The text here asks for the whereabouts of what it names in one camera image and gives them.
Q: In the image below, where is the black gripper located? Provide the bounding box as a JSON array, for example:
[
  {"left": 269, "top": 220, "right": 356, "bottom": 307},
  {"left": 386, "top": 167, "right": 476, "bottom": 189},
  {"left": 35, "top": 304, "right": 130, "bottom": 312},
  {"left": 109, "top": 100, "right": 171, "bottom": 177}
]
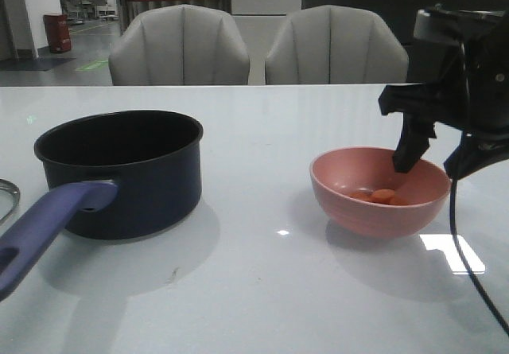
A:
[{"left": 379, "top": 6, "right": 508, "bottom": 179}]

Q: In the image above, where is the orange ham slice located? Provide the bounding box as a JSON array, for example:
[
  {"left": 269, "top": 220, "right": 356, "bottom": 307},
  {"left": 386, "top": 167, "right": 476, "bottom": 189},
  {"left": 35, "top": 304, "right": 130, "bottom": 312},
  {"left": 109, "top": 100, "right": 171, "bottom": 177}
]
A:
[{"left": 370, "top": 189, "right": 395, "bottom": 204}]

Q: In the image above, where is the pink plastic bowl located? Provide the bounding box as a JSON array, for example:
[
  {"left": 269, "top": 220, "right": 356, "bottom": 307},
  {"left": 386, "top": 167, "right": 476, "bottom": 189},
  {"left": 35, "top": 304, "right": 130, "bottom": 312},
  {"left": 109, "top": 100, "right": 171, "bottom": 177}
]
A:
[{"left": 309, "top": 146, "right": 451, "bottom": 239}]

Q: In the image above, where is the glass lid with blue knob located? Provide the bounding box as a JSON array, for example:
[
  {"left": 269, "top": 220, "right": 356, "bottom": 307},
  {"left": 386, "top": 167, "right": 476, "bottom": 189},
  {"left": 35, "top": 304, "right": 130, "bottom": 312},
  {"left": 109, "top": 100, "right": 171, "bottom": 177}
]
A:
[{"left": 0, "top": 179, "right": 21, "bottom": 224}]

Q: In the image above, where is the dark counter with light top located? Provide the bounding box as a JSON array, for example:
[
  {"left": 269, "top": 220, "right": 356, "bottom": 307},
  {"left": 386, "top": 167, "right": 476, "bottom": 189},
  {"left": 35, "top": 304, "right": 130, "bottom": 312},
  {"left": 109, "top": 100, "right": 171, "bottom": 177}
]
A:
[{"left": 301, "top": 0, "right": 508, "bottom": 83}]

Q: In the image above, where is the right grey upholstered chair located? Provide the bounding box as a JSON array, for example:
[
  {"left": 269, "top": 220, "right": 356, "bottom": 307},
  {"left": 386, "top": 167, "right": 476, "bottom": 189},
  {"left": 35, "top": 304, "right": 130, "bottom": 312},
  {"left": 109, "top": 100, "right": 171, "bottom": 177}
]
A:
[{"left": 265, "top": 5, "right": 409, "bottom": 85}]

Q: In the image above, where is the grey upholstered chair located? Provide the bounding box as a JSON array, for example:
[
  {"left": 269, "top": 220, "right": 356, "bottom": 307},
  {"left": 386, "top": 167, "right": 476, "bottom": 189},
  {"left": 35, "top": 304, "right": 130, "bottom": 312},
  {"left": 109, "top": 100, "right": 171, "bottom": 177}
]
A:
[
  {"left": 108, "top": 5, "right": 250, "bottom": 86},
  {"left": 265, "top": 5, "right": 409, "bottom": 85}
]

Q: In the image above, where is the white cabinet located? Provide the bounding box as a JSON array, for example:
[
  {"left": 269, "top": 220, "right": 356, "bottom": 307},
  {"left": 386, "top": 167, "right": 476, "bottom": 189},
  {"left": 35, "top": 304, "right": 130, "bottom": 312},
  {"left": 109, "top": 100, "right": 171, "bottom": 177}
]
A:
[{"left": 231, "top": 0, "right": 301, "bottom": 85}]

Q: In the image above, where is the left grey upholstered chair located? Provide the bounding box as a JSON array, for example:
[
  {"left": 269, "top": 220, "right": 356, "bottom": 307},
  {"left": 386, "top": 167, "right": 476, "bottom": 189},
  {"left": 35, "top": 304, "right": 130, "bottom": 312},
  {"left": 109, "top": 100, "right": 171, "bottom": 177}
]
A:
[{"left": 108, "top": 5, "right": 250, "bottom": 86}]

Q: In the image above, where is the dark blue saucepan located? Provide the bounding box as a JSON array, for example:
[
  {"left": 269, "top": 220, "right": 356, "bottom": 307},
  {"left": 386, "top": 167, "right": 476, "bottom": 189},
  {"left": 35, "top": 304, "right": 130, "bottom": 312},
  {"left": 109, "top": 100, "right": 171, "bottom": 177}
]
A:
[{"left": 1, "top": 110, "right": 204, "bottom": 298}]

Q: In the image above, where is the red trash bin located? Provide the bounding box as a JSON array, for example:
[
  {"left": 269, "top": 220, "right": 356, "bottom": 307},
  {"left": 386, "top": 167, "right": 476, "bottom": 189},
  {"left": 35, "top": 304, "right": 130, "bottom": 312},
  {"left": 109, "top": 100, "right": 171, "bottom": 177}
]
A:
[{"left": 43, "top": 14, "right": 72, "bottom": 53}]

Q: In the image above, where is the black cable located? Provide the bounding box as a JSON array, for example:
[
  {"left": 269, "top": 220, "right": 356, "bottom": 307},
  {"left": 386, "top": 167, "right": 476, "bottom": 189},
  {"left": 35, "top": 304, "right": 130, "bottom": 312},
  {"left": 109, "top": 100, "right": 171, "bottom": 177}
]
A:
[{"left": 448, "top": 39, "right": 509, "bottom": 337}]

